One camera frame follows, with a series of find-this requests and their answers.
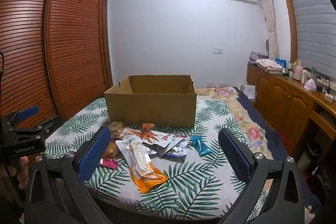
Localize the white duck snack pack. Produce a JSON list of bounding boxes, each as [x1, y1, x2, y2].
[[157, 136, 189, 157]]

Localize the folded floral cloth stack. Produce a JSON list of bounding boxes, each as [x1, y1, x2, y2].
[[256, 59, 284, 73]]

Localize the white wall switch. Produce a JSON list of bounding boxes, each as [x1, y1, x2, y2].
[[213, 48, 223, 54]]

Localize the orange white snack pouch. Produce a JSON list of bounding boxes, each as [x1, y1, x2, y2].
[[116, 136, 168, 193]]

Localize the white paper bag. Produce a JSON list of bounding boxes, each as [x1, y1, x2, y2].
[[240, 85, 256, 101]]

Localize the blue candy wrapper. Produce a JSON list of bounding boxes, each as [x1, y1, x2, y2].
[[190, 136, 212, 156]]

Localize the person's left hand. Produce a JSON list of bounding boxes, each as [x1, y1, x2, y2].
[[1, 156, 29, 202]]

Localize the grey window blind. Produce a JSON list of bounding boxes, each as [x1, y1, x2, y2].
[[292, 0, 336, 79]]

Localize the floral quilt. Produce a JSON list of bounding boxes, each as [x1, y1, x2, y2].
[[196, 87, 273, 159]]

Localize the pink sausage snack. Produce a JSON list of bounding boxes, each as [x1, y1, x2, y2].
[[100, 141, 119, 170]]

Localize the orange crinkled snack wrapper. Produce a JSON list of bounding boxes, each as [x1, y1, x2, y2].
[[141, 123, 155, 131]]

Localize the brown cardboard box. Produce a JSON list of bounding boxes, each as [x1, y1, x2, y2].
[[104, 75, 197, 127]]

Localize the clear pack brown biscuits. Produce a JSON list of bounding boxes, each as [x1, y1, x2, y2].
[[108, 122, 127, 139]]

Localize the beige floral curtain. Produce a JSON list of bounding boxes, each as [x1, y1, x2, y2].
[[261, 0, 280, 60]]

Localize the pink thermos jug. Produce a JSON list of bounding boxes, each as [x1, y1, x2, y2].
[[293, 60, 303, 81]]

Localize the chicken foot snack pouch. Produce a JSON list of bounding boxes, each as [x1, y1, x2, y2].
[[123, 127, 186, 148]]

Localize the wooden sideboard cabinet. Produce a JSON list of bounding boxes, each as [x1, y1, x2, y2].
[[246, 64, 335, 156]]

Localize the wooden louvred wardrobe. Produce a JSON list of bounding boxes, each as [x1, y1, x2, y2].
[[1, 0, 113, 127]]

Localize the white power strip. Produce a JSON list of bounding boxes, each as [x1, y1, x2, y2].
[[319, 92, 335, 104]]

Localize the small white fan heater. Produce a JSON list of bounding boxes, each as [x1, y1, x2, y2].
[[265, 39, 270, 56]]

